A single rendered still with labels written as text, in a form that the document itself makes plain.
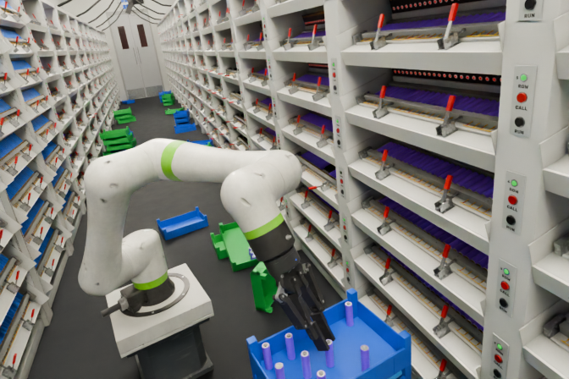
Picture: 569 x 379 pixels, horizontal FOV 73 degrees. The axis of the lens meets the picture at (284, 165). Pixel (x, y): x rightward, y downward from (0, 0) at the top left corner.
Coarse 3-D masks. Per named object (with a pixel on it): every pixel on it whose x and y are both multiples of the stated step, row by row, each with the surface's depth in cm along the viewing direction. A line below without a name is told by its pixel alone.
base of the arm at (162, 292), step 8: (168, 280) 141; (128, 288) 136; (136, 288) 136; (152, 288) 135; (160, 288) 136; (168, 288) 139; (128, 296) 132; (136, 296) 134; (144, 296) 135; (152, 296) 135; (160, 296) 136; (168, 296) 138; (120, 304) 131; (128, 304) 132; (136, 304) 133; (144, 304) 135; (152, 304) 135; (104, 312) 129; (112, 312) 130
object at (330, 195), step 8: (296, 152) 204; (304, 152) 206; (304, 176) 183; (312, 176) 179; (312, 184) 172; (320, 184) 169; (320, 192) 165; (328, 192) 161; (336, 192) 158; (328, 200) 161; (336, 200) 149; (336, 208) 154
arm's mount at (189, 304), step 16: (176, 272) 154; (176, 288) 143; (192, 288) 142; (112, 304) 139; (160, 304) 135; (176, 304) 134; (192, 304) 133; (208, 304) 134; (112, 320) 130; (128, 320) 129; (144, 320) 128; (160, 320) 127; (176, 320) 129; (192, 320) 132; (128, 336) 122; (144, 336) 124; (160, 336) 127; (128, 352) 122
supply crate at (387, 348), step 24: (336, 312) 97; (360, 312) 97; (336, 336) 93; (360, 336) 93; (384, 336) 90; (408, 336) 81; (288, 360) 88; (312, 360) 87; (336, 360) 86; (360, 360) 86; (384, 360) 79; (408, 360) 83
